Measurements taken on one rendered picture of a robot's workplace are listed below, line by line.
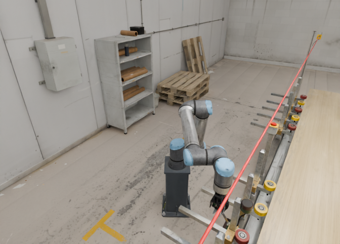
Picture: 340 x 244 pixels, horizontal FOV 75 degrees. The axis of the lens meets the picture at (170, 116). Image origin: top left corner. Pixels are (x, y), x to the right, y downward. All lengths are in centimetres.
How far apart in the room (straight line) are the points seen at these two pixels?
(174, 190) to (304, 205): 118
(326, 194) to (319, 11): 735
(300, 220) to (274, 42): 771
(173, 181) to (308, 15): 746
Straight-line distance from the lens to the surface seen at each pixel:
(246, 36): 909
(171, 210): 261
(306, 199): 182
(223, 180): 114
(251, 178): 154
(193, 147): 123
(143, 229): 256
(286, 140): 294
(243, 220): 180
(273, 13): 887
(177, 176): 226
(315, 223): 170
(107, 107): 399
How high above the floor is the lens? 208
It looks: 28 degrees down
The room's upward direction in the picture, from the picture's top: straight up
